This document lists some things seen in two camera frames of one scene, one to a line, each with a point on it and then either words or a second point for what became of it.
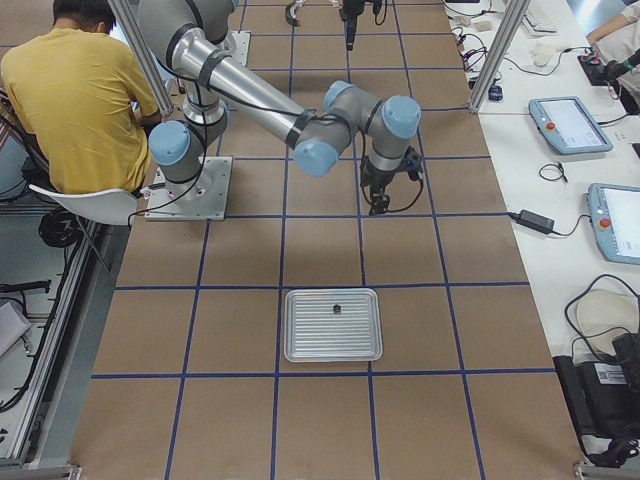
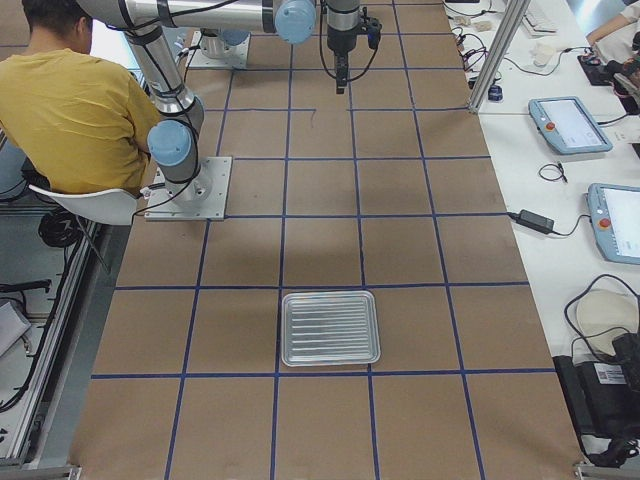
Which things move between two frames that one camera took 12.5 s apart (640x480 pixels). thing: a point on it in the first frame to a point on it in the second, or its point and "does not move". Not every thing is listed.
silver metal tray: [314, 333] does not move
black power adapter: [532, 220] does not move
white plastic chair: [114, 207] does not move
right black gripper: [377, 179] to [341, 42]
